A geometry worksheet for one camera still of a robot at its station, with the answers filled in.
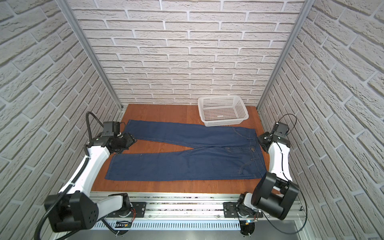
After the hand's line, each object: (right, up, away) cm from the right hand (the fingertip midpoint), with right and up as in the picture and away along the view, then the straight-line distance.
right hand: (261, 138), depth 84 cm
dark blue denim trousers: (-19, -9, +9) cm, 23 cm away
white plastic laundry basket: (-17, +19, +34) cm, 42 cm away
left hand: (-75, 0, -2) cm, 75 cm away
